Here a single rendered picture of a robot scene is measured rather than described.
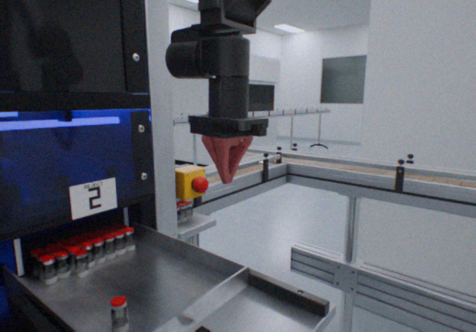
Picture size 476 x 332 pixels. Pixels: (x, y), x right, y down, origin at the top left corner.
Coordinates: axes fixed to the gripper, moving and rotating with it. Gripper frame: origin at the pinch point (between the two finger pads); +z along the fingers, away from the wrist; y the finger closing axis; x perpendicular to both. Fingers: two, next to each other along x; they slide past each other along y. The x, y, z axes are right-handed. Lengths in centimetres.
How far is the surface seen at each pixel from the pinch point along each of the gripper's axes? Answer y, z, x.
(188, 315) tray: -0.6, 18.2, 8.3
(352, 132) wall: 272, 88, -793
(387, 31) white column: 22, -43, -143
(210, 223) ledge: 25.8, 22.2, -23.1
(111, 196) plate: 25.9, 7.8, 4.3
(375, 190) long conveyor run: 1, 21, -82
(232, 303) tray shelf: -1.4, 20.5, -0.2
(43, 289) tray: 25.8, 21.1, 17.3
